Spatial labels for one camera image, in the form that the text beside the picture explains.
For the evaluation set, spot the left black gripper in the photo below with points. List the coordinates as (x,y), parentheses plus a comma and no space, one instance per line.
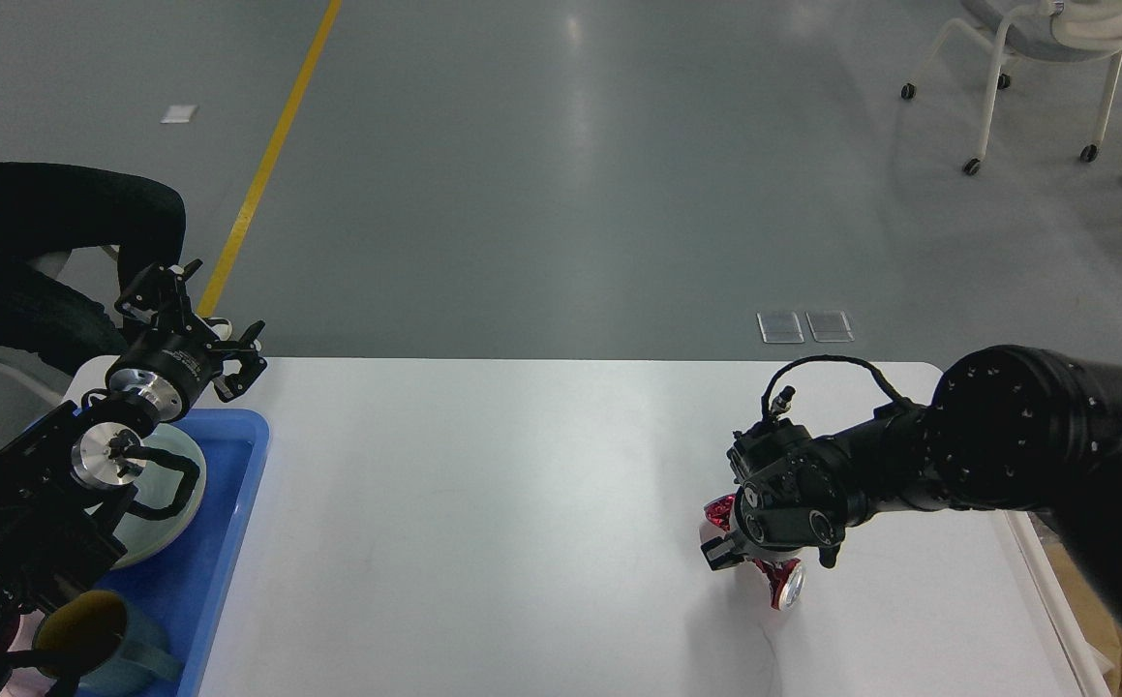
(177,354)

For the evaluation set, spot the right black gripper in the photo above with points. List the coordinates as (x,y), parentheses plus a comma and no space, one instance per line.
(736,547)

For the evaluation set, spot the crushed red can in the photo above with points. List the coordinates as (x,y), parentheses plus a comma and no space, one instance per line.
(783,578)

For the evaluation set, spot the light green plate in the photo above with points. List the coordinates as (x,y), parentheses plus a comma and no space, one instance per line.
(157,488)

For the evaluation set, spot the dark teal mug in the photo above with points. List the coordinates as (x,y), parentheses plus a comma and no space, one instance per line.
(102,643)

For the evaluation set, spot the brown paper bag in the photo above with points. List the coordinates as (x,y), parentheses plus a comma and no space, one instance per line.
(1099,629)

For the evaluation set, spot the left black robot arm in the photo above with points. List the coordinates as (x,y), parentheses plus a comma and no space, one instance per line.
(69,479)

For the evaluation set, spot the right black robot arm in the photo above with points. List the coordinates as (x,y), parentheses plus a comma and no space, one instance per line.
(1007,428)

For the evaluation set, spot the person in dark clothes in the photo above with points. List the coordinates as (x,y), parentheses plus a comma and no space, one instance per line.
(50,208)

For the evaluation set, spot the floor outlet plate left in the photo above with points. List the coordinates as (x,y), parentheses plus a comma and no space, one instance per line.
(780,328)

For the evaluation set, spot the floor outlet plate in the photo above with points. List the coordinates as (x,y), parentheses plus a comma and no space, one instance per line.
(780,328)
(830,327)

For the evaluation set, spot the blue plastic tray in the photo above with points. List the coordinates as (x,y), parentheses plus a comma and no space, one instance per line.
(183,588)

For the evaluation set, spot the floor outlet plate right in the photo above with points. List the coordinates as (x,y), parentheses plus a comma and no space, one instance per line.
(830,327)

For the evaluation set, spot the pink mug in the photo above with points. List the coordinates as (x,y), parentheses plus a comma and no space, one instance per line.
(26,678)

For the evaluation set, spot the white plastic bin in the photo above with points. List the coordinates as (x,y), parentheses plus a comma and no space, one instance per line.
(1082,659)

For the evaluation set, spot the white office chair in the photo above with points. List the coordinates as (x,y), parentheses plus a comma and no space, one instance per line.
(1044,32)

